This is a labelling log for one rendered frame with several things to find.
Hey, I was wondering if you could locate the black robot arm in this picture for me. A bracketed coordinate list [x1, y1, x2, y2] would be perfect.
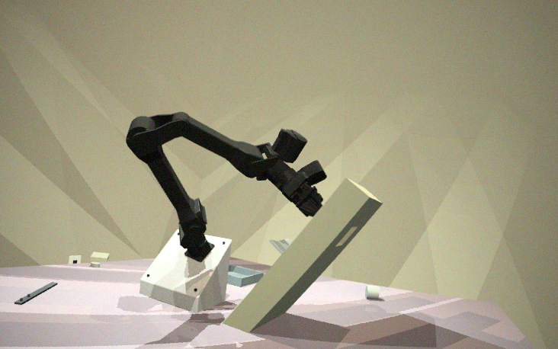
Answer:
[126, 112, 308, 262]

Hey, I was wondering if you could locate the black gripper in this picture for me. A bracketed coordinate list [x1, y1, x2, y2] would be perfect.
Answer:
[274, 168, 324, 217]

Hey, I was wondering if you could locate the dark grey flat bar with small pins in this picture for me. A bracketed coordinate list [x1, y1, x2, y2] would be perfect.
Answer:
[14, 282, 58, 305]

